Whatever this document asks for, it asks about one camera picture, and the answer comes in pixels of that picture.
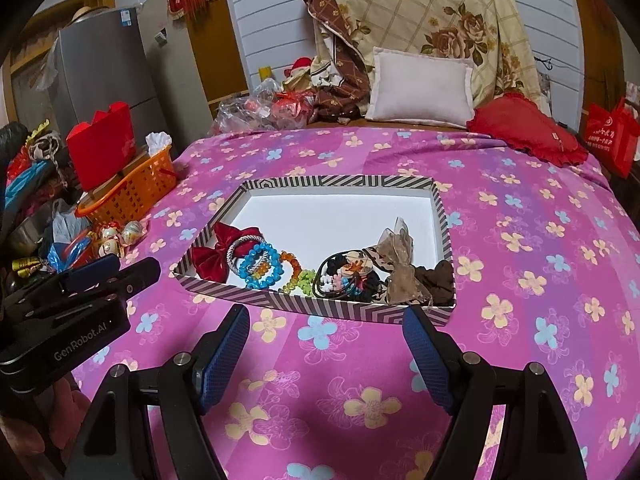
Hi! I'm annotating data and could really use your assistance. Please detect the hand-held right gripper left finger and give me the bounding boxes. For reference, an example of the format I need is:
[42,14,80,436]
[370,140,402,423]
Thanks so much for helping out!
[62,304,251,480]

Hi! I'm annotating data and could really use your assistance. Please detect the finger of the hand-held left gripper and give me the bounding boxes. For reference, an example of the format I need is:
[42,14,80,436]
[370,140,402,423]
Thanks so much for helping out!
[94,258,162,302]
[59,254,120,291]

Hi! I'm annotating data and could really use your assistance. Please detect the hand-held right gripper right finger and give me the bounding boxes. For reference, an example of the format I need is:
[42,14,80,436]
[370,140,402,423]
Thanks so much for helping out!
[402,305,588,480]

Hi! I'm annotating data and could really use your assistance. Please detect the blue bead bracelet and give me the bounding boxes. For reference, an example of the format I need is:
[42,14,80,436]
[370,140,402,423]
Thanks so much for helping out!
[238,242,287,291]

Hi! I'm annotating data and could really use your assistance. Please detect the black scrunchie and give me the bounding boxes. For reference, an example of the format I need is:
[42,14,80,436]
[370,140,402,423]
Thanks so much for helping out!
[320,251,388,305]

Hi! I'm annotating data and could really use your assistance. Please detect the silver rhinestone bangle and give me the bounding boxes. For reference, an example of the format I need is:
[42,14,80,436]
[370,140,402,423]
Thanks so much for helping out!
[226,237,264,274]

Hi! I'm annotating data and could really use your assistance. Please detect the orange bead bracelet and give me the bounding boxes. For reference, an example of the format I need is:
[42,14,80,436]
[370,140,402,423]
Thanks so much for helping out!
[276,251,304,294]

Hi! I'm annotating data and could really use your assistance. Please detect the bunch of colourful hair ties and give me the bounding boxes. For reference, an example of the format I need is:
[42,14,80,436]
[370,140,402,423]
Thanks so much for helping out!
[294,250,373,303]

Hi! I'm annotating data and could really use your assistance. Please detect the striped cardboard box tray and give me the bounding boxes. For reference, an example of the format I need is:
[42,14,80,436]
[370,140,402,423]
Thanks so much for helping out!
[172,174,457,329]

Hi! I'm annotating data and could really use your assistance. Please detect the person's left hand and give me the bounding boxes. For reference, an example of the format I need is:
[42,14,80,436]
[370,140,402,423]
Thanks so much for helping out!
[0,379,92,463]

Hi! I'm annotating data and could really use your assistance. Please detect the red plastic bowl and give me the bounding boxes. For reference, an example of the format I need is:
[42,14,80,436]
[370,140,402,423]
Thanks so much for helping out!
[47,234,108,273]

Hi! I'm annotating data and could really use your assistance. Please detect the foil wrapped candy balls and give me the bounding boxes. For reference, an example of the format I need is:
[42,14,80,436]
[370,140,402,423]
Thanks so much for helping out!
[95,220,151,259]

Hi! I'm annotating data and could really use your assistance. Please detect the brown scrunchie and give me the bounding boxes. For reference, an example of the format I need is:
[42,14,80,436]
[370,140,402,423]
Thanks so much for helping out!
[414,259,455,307]

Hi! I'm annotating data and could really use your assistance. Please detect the red satin hair bow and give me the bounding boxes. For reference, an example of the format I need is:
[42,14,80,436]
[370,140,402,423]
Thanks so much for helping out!
[192,221,264,281]

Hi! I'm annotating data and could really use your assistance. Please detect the orange plastic basket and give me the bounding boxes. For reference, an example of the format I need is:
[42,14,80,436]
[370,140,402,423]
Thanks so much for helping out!
[76,145,177,226]

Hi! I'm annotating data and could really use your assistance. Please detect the beige organza hair bow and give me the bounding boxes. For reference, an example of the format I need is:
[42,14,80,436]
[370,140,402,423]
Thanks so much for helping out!
[371,217,417,307]

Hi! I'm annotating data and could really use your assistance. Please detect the pink floral bed sheet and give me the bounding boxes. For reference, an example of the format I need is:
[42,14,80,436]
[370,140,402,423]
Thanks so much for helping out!
[70,125,640,480]

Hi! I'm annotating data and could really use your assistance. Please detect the red gift box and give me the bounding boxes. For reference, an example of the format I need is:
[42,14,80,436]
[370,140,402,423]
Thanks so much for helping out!
[66,102,137,192]

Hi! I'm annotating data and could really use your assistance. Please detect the white tissue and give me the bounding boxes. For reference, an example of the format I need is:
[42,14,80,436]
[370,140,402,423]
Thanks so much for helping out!
[145,131,172,155]

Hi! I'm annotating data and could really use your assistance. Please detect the grey refrigerator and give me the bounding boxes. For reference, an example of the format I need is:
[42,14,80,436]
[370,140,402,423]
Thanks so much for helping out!
[47,7,198,153]

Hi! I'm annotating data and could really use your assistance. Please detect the clear plastic bags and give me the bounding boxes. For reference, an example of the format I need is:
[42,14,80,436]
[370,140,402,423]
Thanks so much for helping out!
[212,78,313,136]

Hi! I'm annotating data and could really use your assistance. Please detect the red frilled cushion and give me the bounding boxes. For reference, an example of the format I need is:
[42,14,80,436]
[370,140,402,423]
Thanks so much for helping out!
[466,92,590,167]

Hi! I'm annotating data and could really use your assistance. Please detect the straw hat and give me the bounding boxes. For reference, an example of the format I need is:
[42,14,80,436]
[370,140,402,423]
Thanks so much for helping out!
[70,6,111,23]

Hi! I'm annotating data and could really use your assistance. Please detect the small white pillow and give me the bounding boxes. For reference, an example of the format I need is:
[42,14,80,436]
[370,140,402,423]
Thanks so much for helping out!
[366,46,475,130]

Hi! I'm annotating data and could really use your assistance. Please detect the brown floral cloth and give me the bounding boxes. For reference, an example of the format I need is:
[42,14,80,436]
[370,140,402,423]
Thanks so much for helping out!
[278,0,381,123]

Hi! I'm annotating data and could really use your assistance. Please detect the white slatted headboard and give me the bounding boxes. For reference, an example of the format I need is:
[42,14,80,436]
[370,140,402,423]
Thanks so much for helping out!
[225,0,586,133]

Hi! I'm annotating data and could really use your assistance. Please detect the red shopping bag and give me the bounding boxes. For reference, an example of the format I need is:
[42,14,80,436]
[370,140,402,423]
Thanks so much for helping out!
[582,96,640,179]

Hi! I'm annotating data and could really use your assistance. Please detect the cream floral quilt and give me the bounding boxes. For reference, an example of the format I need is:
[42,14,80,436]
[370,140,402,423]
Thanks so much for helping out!
[312,0,541,111]

